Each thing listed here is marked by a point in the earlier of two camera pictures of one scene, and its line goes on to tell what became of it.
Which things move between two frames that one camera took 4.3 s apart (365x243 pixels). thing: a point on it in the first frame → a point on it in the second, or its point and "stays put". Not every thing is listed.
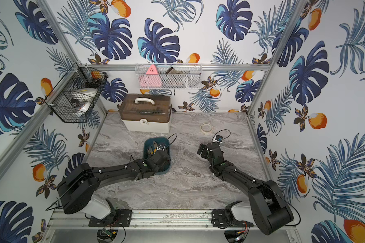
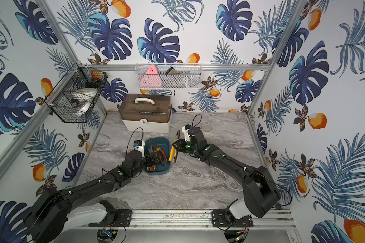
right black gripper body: (211, 165) → (186, 147)
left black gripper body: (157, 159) → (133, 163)
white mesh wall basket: (169, 75) stays put
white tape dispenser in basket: (82, 98) stays put
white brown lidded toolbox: (145, 113) stays put
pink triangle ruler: (151, 79) stays put
